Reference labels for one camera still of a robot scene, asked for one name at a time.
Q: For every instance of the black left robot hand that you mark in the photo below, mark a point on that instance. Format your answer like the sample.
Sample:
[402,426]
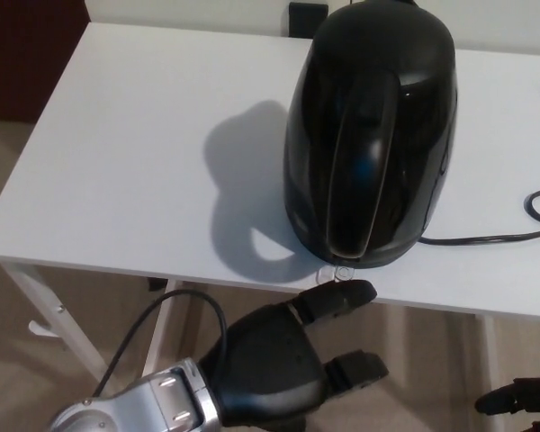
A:
[270,360]

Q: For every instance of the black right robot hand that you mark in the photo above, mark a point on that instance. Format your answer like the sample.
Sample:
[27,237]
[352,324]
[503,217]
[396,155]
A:
[517,396]

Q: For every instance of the clear kettle switch lever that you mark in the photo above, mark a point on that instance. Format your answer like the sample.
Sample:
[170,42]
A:
[342,272]

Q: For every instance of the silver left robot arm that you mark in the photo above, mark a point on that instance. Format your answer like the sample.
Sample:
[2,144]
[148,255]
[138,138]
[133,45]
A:
[130,409]

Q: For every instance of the black kettle base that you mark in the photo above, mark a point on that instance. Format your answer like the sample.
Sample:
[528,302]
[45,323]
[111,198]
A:
[391,257]

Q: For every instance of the small black floor object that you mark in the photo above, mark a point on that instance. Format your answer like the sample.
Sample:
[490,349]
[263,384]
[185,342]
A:
[156,285]

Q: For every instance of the white hook on table leg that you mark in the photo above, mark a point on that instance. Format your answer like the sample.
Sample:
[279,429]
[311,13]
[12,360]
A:
[40,329]

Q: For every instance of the white metal-legged table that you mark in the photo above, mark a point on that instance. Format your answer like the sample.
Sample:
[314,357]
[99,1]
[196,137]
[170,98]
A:
[139,157]

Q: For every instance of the black electric kettle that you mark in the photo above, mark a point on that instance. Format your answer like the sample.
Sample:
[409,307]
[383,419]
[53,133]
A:
[369,112]

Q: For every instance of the black wall outlet plate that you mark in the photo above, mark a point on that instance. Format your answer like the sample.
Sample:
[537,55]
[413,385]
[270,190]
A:
[303,20]

